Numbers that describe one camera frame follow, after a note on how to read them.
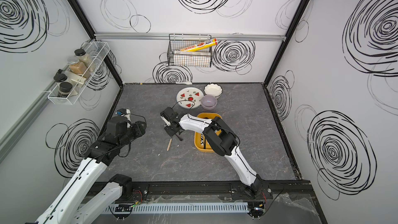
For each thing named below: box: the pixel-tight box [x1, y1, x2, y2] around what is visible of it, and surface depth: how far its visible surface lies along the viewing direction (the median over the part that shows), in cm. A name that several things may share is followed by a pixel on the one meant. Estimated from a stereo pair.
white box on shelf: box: [63, 70, 87, 97], surface depth 72 cm
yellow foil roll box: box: [179, 37, 219, 52], surface depth 91 cm
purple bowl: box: [200, 94, 218, 110], surface depth 107 cm
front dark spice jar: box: [59, 81, 73, 98], surface depth 64 cm
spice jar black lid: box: [74, 48, 93, 68], surface depth 75 cm
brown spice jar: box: [66, 56, 91, 79], surface depth 72 cm
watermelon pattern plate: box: [176, 87, 205, 110], surface depth 114 cm
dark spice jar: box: [53, 73, 68, 89], surface depth 64 cm
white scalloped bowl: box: [203, 82, 223, 100], surface depth 117 cm
